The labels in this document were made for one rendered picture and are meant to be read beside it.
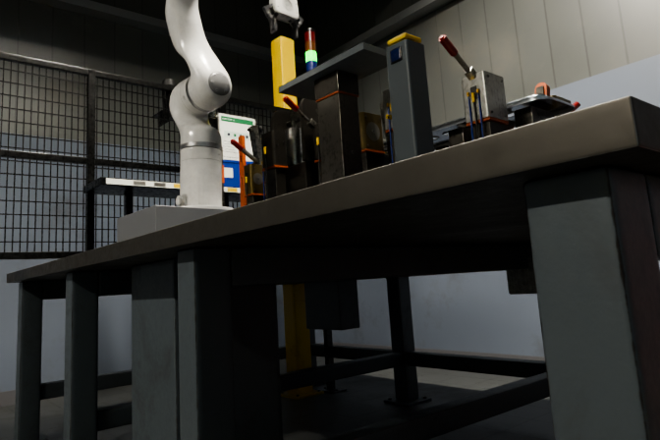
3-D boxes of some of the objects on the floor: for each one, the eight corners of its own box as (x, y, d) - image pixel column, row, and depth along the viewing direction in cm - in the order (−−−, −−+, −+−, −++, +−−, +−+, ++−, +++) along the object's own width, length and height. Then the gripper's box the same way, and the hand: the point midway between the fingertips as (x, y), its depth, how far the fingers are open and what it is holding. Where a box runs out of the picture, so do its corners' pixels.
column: (177, 551, 122) (173, 257, 133) (129, 513, 145) (129, 265, 156) (289, 508, 141) (277, 255, 152) (231, 480, 165) (224, 262, 175)
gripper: (295, 1, 200) (298, 45, 197) (255, -14, 189) (257, 33, 186) (307, -8, 194) (310, 37, 192) (267, -24, 183) (270, 25, 180)
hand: (284, 32), depth 189 cm, fingers open, 8 cm apart
